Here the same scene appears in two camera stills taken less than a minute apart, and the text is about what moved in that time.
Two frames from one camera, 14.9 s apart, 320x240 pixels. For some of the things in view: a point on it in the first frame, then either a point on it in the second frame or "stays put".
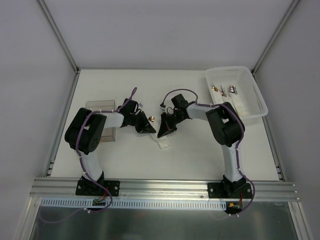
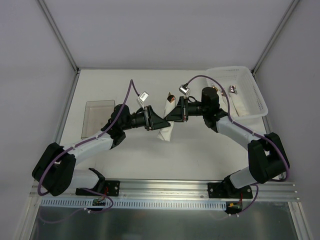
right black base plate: (227, 189) stays put
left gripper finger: (148, 128) -> (157, 120)
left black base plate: (85, 187) stays put
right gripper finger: (172, 128) -> (175, 117)
